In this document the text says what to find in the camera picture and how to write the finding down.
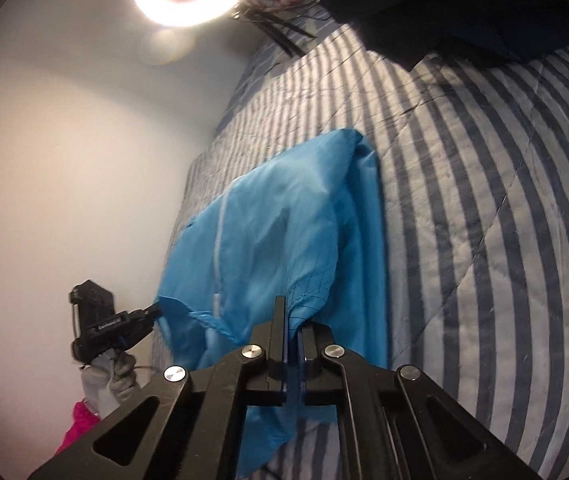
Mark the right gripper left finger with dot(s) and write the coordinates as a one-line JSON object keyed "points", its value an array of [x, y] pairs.
{"points": [[183, 425]]}

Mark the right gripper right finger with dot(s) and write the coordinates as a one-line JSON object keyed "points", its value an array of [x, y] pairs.
{"points": [[397, 424]]}

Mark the light blue work coat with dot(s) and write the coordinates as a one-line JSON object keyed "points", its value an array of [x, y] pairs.
{"points": [[307, 226]]}

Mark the magenta left sleeve forearm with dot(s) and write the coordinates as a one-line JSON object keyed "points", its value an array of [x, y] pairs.
{"points": [[83, 420]]}

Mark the left gloved hand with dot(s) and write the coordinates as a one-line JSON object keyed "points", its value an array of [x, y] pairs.
{"points": [[109, 381]]}

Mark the striped blue white mattress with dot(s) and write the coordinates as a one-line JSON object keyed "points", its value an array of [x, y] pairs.
{"points": [[475, 177]]}

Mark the blue checkered bed sheet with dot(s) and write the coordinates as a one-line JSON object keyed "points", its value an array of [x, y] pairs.
{"points": [[269, 61]]}

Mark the black ring light tripod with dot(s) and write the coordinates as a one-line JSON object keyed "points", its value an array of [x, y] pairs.
{"points": [[272, 26]]}

